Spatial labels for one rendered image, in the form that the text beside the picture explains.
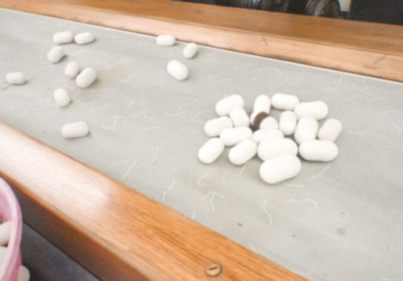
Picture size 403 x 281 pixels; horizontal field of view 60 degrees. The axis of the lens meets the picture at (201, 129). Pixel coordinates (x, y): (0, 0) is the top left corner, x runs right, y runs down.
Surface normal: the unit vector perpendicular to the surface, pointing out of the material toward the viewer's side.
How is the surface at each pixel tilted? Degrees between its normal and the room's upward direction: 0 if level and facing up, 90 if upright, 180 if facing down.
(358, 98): 0
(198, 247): 0
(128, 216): 0
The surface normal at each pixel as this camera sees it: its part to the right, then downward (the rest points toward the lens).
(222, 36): -0.49, -0.17
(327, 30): -0.12, -0.79
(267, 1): 0.69, 0.36
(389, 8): -0.57, 0.51
